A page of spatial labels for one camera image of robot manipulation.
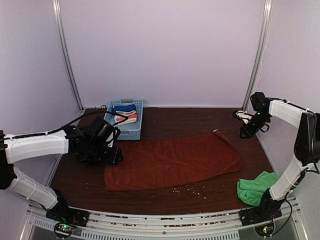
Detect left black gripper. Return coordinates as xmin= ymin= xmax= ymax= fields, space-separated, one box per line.
xmin=87 ymin=140 xmax=123 ymax=166

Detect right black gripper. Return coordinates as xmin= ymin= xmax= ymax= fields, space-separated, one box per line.
xmin=239 ymin=111 xmax=271 ymax=139

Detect dark red towel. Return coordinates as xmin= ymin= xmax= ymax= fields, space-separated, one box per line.
xmin=104 ymin=131 xmax=244 ymax=192

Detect green microfiber towel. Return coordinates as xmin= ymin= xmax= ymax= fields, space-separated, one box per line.
xmin=236 ymin=171 xmax=279 ymax=207

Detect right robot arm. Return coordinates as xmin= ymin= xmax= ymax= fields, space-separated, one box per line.
xmin=233 ymin=92 xmax=320 ymax=221

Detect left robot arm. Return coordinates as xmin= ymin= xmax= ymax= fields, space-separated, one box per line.
xmin=0 ymin=117 xmax=123 ymax=223

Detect light blue plastic basket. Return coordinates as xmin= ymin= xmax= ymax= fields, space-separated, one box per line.
xmin=104 ymin=98 xmax=144 ymax=141

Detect orange white rolled towel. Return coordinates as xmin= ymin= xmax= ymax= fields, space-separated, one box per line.
xmin=114 ymin=110 xmax=139 ymax=125

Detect blue rolled towel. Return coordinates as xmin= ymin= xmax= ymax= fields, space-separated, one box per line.
xmin=112 ymin=104 xmax=136 ymax=114

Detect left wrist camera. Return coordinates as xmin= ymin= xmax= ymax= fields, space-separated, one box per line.
xmin=86 ymin=117 xmax=121 ymax=148

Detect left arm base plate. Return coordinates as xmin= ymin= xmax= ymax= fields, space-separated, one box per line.
xmin=45 ymin=208 xmax=90 ymax=227

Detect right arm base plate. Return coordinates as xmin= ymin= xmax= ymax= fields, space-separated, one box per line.
xmin=239 ymin=207 xmax=282 ymax=226

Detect aluminium front rail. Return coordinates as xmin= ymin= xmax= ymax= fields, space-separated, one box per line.
xmin=17 ymin=197 xmax=310 ymax=240

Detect right aluminium post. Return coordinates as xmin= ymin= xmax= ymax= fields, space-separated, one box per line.
xmin=241 ymin=0 xmax=273 ymax=110

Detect aluminium post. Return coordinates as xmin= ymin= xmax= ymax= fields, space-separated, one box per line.
xmin=52 ymin=0 xmax=84 ymax=111
xmin=241 ymin=0 xmax=273 ymax=110

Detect left aluminium post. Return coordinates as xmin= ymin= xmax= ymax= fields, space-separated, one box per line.
xmin=52 ymin=0 xmax=84 ymax=111

